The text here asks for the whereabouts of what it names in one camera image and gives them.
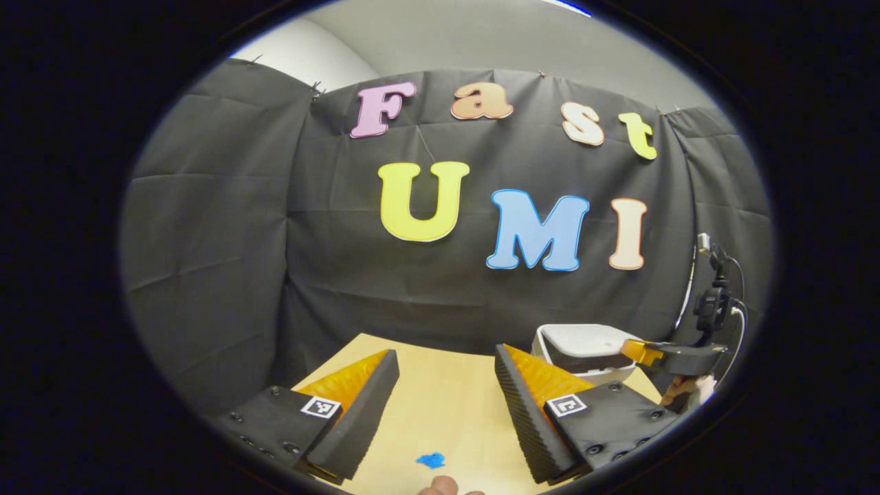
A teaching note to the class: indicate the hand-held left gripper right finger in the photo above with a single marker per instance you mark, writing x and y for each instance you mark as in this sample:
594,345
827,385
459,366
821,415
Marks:
522,419

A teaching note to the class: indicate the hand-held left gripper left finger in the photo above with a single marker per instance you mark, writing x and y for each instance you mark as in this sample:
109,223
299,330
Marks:
364,419

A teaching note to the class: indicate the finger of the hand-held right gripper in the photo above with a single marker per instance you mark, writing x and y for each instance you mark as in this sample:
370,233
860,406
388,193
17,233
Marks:
643,350

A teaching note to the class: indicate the white desktop garbage bin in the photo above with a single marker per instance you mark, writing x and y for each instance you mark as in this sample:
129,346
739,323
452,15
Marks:
577,344

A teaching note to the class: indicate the blue paper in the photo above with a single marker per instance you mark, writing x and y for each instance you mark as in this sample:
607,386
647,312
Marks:
431,460

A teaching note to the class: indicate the wooden desktop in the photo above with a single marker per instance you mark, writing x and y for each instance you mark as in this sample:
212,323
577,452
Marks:
447,399

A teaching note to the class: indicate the black backdrop cloth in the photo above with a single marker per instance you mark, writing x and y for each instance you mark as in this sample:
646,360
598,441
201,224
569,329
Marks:
240,240

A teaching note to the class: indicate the ceiling light panel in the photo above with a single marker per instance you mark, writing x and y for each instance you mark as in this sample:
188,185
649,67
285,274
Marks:
574,7

